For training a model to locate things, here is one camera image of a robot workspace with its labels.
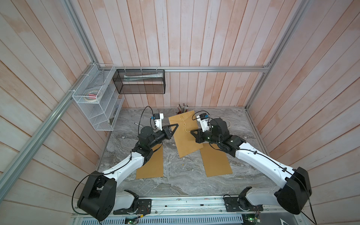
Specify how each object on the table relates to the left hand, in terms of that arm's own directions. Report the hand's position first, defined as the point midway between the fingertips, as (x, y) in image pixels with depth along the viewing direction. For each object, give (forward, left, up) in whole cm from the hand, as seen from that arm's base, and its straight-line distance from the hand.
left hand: (178, 127), depth 75 cm
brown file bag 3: (-8, -25, -26) cm, 37 cm away
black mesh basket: (+33, +26, +7) cm, 42 cm away
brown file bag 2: (-7, -4, -5) cm, 9 cm away
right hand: (-1, -7, -3) cm, 7 cm away
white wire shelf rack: (+7, +42, +3) cm, 43 cm away
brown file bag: (-12, +16, -28) cm, 35 cm away
